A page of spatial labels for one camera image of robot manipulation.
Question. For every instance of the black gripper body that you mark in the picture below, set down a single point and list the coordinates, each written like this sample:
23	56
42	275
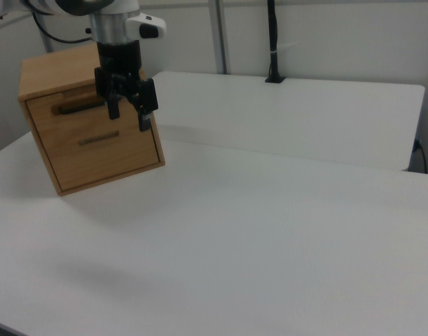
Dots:
119	57

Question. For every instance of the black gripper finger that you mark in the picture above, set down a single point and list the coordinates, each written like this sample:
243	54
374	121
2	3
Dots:
148	99
113	106

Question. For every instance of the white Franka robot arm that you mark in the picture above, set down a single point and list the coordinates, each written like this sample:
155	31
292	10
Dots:
110	22

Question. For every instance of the wooden drawer cabinet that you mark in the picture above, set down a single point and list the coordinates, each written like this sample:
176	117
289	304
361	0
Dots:
56	71

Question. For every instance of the black pole with white tie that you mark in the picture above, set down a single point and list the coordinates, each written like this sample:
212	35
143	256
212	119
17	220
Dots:
274	35

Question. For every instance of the aluminium frame post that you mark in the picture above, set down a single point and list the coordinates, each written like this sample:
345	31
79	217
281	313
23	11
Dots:
220	35

